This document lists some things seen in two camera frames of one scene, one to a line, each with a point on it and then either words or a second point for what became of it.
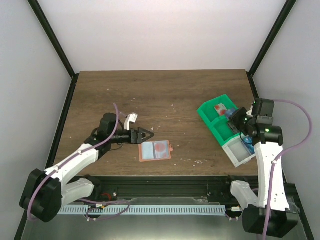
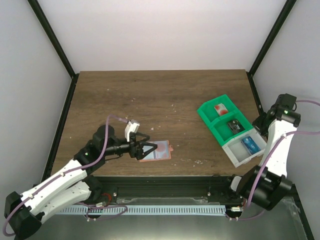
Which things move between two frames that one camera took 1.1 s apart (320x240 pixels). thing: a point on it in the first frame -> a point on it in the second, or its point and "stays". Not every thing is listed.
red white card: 162,149 stays
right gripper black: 236,120 -> 260,122
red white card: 221,109 stays
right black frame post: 276,27 stays
